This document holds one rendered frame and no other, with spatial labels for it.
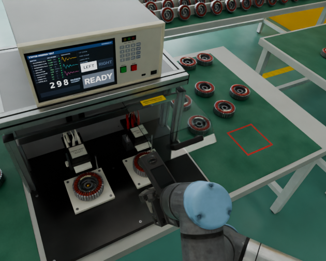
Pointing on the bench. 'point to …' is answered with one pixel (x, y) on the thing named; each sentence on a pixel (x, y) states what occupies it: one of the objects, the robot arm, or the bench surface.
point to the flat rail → (70, 126)
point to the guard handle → (187, 143)
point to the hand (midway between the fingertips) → (147, 190)
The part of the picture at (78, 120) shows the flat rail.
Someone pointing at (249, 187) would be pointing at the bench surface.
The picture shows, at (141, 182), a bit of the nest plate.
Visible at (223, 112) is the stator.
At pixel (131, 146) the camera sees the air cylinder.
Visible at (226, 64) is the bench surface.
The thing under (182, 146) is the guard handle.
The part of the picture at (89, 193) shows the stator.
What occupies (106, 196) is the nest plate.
